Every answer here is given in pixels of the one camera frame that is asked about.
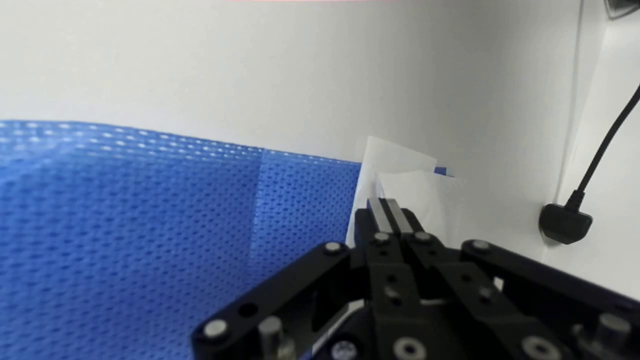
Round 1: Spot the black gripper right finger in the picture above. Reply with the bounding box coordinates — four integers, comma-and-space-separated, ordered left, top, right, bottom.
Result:
385, 198, 640, 360

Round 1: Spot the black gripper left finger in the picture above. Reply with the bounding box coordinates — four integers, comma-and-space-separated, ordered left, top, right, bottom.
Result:
188, 196, 404, 360

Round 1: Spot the white paper napkin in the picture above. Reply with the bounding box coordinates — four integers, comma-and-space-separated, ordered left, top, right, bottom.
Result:
343, 134, 461, 248

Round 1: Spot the blue cloth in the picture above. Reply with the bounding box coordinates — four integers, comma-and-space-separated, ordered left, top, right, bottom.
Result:
0, 117, 363, 360

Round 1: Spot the black plug with cable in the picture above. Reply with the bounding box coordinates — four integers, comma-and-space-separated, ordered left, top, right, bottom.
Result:
538, 83, 640, 246

